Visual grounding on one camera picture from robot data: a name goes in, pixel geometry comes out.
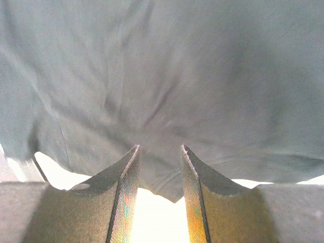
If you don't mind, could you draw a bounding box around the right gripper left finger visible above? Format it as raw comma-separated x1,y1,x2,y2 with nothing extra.
22,145,141,242

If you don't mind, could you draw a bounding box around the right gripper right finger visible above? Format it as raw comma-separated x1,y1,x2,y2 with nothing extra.
180,145,279,242

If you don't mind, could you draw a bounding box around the black t shirt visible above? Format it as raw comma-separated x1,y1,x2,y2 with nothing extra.
1,1,323,202

